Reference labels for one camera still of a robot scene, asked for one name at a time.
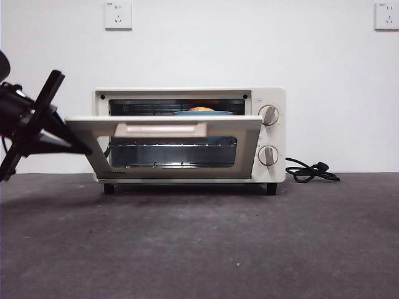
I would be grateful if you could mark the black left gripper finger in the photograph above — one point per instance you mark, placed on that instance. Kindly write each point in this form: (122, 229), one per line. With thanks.
(60, 127)
(53, 148)

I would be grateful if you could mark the white glass oven door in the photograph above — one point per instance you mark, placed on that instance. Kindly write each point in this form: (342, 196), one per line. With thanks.
(162, 120)

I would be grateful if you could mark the blue bowl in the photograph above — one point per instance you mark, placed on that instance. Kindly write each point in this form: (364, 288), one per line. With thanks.
(202, 113)

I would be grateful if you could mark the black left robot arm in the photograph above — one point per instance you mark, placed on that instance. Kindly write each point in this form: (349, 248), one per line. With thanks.
(12, 106)

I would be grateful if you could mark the beige oven knob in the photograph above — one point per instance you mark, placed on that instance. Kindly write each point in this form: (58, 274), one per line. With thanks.
(268, 155)
(269, 115)

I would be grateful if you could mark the white toaster oven body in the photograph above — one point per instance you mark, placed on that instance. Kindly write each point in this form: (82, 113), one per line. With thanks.
(274, 137)

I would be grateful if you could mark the white wall socket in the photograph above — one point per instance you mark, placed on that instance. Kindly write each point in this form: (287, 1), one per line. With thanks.
(118, 15)
(387, 16)

